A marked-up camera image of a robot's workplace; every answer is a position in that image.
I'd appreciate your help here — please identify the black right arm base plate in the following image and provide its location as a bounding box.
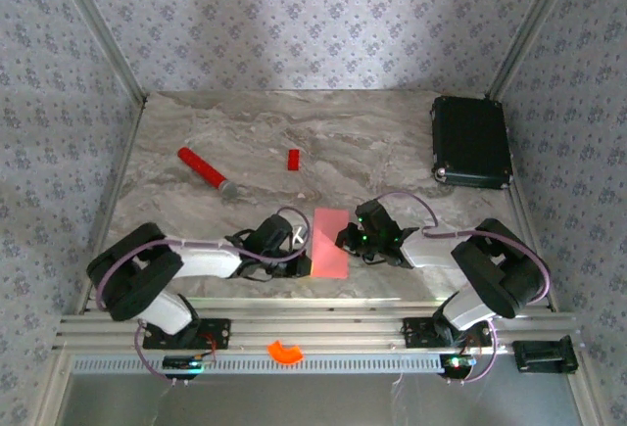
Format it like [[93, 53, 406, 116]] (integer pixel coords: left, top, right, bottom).
[[401, 316, 494, 349]]

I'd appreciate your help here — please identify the grey slotted cable duct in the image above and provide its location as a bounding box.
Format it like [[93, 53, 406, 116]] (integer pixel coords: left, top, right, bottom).
[[71, 351, 445, 376]]

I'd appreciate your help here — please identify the circuit board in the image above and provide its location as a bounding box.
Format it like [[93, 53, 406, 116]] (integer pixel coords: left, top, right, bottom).
[[439, 353, 477, 373], [162, 353, 217, 373]]

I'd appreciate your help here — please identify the black clamp bracket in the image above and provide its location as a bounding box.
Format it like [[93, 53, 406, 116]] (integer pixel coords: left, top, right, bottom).
[[512, 335, 577, 374]]

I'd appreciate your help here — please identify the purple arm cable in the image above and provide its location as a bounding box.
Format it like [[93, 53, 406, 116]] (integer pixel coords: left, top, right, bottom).
[[371, 192, 551, 384], [95, 207, 313, 386]]

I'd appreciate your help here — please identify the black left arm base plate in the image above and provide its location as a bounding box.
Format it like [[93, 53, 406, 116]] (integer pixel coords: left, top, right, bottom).
[[141, 316, 232, 352]]

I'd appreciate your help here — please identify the orange curved plastic piece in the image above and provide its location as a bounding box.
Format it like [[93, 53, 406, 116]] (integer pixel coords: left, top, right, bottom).
[[265, 340, 305, 366]]

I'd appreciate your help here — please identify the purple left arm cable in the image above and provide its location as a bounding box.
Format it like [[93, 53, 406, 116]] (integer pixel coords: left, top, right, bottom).
[[95, 207, 313, 386]]

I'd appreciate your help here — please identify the aluminium corner post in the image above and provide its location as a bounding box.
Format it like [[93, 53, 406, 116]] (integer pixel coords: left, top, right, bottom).
[[487, 0, 584, 99], [48, 0, 148, 104]]

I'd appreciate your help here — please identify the left circuit board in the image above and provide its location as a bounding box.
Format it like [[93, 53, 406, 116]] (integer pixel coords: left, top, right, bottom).
[[162, 353, 217, 373]]

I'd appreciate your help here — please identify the aluminium side rail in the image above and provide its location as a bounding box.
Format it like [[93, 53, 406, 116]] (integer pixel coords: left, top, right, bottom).
[[72, 97, 147, 314], [506, 183, 559, 312]]

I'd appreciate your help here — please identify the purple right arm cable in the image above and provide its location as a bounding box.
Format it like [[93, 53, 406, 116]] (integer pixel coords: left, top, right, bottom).
[[371, 192, 551, 384]]

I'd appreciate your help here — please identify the pink paper sheet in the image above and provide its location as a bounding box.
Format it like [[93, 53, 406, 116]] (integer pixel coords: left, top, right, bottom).
[[309, 208, 351, 281]]

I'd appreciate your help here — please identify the right circuit board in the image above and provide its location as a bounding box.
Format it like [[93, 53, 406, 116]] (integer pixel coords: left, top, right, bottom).
[[439, 353, 477, 373]]

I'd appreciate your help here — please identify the black hard case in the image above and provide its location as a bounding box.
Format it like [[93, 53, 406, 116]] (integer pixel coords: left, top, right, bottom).
[[429, 95, 514, 191]]

